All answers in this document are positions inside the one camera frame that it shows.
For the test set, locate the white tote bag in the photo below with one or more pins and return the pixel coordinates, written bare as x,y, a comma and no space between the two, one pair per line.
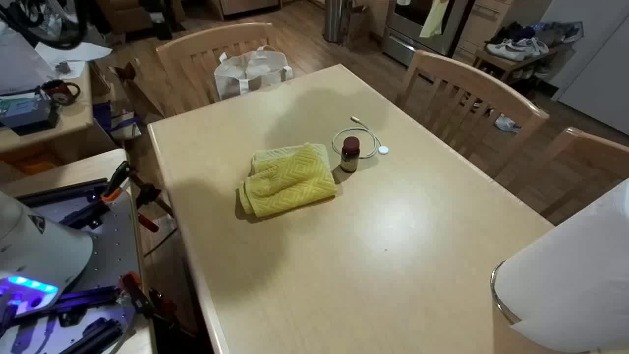
252,71

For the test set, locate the yellow folded towel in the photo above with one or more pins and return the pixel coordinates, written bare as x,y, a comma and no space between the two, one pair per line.
288,179

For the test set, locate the grey metal trash can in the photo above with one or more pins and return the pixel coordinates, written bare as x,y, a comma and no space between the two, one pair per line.
337,20

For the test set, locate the stainless steel oven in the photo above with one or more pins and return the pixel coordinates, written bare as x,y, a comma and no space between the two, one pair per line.
406,39

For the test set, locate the orange black clamp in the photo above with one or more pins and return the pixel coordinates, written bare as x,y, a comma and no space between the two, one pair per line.
134,287
119,177

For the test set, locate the pale hanging dish cloth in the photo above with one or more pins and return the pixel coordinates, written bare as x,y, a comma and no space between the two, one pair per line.
433,20

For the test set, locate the white grey sneaker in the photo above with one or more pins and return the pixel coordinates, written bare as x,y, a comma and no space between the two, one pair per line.
508,122

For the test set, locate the grey robot mounting plate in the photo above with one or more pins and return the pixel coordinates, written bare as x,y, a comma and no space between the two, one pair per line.
115,242

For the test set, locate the small wooden shoe rack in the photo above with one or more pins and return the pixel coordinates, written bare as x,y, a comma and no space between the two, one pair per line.
504,65

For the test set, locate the light wood drawer cabinet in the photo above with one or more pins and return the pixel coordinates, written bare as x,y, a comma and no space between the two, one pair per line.
484,26

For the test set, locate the white low sneaker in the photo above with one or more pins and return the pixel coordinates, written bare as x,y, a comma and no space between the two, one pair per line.
518,49

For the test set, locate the dark blue shoe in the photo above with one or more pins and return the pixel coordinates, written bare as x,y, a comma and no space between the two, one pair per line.
514,32

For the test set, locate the wooden side desk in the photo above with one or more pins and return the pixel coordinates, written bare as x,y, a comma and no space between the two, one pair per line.
66,118

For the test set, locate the white paper sheet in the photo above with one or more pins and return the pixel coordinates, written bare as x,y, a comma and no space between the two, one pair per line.
71,53

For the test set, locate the blue black electronic device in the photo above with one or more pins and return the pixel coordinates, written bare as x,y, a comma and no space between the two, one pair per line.
26,108

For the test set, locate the white room door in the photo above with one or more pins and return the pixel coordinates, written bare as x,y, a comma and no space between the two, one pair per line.
596,65

